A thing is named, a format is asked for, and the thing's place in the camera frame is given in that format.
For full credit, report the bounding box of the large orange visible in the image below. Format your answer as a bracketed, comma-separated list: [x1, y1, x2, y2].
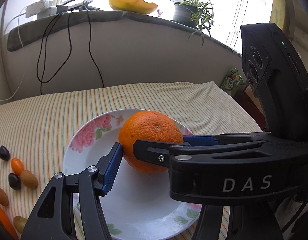
[0, 207, 18, 239]
[118, 110, 184, 174]

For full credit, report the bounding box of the brown kiwi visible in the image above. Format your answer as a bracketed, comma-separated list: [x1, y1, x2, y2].
[20, 170, 38, 189]
[0, 188, 9, 206]

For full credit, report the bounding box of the green brown kiwi mango fruit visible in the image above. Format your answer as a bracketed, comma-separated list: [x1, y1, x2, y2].
[13, 216, 27, 234]

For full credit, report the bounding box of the white floral plate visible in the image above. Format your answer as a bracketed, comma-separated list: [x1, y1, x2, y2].
[62, 108, 201, 239]

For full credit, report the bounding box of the dark plum near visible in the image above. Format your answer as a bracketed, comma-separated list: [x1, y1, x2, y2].
[8, 173, 21, 190]

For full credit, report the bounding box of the dark plum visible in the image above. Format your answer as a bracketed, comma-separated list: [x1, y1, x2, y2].
[8, 173, 21, 190]
[0, 145, 10, 161]

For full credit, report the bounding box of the small orange kumquat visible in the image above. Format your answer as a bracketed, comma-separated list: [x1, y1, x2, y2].
[10, 158, 24, 176]

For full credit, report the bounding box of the green snack bag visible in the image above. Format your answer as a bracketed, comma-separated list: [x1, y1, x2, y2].
[221, 68, 246, 98]

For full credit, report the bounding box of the striped cloth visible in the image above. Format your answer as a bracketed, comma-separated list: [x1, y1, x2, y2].
[0, 81, 263, 240]

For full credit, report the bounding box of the dark plum far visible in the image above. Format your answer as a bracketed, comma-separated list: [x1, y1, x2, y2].
[0, 145, 10, 161]

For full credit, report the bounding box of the potted spider plant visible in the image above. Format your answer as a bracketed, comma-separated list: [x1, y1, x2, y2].
[173, 0, 214, 47]

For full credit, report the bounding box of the yellow orange bowl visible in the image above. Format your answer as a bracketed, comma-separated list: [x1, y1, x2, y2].
[109, 0, 158, 15]

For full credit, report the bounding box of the white power strip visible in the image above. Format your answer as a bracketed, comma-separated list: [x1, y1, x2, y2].
[25, 0, 57, 20]

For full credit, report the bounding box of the right black camera box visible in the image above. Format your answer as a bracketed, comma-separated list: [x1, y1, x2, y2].
[241, 23, 308, 141]

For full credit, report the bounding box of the black cable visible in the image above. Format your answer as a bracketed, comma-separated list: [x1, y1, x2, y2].
[36, 4, 105, 95]

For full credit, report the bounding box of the white cable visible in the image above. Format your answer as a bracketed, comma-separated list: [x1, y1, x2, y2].
[0, 6, 28, 103]

